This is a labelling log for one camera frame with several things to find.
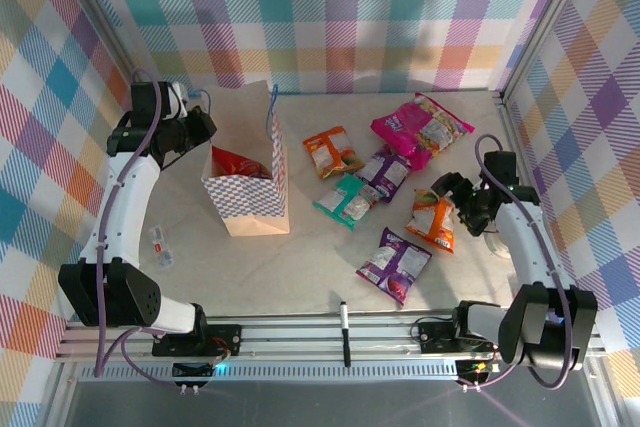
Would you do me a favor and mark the orange snack bag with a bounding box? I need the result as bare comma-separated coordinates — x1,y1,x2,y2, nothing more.
404,188,457,254
303,125,365,181

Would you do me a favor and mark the large red snack bag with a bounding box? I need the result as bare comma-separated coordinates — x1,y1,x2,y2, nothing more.
210,144,271,179

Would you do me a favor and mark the purple snack bag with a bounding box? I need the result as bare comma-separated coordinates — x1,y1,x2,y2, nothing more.
352,143,414,206
355,226,434,306

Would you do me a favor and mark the blue checked paper bag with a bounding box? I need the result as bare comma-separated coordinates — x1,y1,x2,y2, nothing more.
192,81,291,238

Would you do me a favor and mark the large pink snack bag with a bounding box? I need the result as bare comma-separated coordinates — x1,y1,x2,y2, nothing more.
369,91,475,172

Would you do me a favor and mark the teal snack bag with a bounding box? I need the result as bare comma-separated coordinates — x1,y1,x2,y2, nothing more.
313,172,382,233

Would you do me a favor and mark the clear tape roll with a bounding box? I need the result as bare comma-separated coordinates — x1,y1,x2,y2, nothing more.
483,229,512,261

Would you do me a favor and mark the small clear packet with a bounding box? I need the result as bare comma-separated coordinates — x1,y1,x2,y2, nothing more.
149,225,175,272

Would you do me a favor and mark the small controller board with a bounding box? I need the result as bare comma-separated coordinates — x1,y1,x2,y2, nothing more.
171,360,224,379
457,359,501,378

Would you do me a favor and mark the black marker pen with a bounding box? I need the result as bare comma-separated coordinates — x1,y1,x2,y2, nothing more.
339,300,352,368

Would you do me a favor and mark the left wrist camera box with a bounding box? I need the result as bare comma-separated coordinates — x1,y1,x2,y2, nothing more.
166,80,192,118

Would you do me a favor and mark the aluminium frame post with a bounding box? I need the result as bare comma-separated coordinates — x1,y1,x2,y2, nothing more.
498,0,601,104
54,0,151,98

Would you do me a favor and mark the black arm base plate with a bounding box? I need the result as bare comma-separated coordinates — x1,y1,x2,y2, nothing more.
151,324,244,358
417,319,511,354

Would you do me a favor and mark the aluminium mounting rail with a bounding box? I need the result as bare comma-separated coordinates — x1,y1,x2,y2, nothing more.
54,314,609,363

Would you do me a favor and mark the grey slotted cable duct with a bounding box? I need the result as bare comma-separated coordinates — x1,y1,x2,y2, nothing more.
77,364,464,382

